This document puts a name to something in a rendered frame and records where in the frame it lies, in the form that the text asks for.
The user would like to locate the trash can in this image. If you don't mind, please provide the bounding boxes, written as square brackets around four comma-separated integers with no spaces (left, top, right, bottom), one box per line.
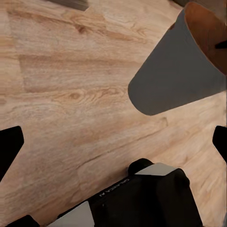
[127,2,227,116]

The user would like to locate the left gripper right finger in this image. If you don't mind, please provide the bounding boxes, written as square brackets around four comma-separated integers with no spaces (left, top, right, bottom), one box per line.
[212,125,227,163]

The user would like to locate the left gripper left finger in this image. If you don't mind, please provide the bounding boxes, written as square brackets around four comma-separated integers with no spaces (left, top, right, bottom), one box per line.
[0,126,24,181]

